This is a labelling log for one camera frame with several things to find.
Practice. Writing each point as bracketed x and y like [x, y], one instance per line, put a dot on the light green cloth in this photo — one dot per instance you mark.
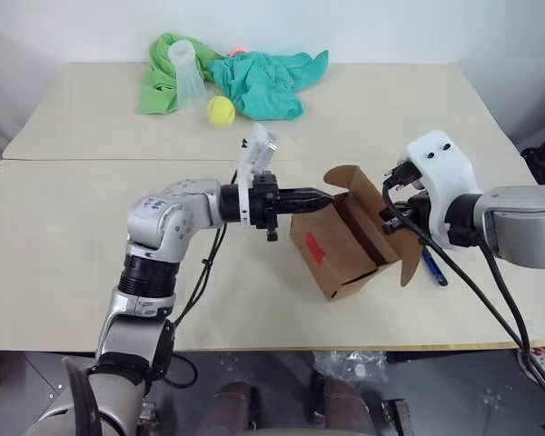
[156, 86]

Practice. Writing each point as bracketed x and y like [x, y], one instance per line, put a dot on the yellow tennis ball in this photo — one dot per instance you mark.
[221, 111]

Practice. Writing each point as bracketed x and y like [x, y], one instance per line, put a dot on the clear crumpled plastic bag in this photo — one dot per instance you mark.
[349, 365]

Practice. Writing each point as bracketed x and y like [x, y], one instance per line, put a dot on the silver robot torso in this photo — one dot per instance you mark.
[113, 409]

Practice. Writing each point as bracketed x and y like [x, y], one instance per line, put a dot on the dark brown rounded shape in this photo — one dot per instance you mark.
[345, 409]

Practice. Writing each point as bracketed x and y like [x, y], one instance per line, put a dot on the blue pen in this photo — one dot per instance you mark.
[435, 268]

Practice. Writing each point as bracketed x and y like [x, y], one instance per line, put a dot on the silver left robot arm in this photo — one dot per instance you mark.
[163, 222]

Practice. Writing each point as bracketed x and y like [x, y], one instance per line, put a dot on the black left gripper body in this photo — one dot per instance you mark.
[263, 204]

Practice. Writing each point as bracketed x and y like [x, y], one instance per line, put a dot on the small orange object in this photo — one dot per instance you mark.
[239, 51]

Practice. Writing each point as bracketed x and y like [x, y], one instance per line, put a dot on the clear plastic cup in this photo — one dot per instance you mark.
[188, 82]

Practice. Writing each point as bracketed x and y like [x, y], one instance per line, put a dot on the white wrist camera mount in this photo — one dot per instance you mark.
[254, 154]
[445, 172]

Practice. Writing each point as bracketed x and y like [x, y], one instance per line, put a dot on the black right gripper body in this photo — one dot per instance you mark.
[418, 206]

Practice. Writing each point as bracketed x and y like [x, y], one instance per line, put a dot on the dark metal bracket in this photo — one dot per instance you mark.
[397, 420]

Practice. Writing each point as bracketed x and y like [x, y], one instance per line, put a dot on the brown cardboard box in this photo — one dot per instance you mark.
[340, 250]

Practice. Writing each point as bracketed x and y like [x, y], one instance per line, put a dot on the teal cloth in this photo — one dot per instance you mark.
[263, 86]

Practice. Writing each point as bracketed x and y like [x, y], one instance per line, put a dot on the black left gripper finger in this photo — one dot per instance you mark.
[302, 207]
[302, 194]

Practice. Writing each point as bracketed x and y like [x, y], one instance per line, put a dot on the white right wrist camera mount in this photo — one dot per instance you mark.
[445, 172]

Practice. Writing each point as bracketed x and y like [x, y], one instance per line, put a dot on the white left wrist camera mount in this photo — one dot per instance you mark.
[254, 154]

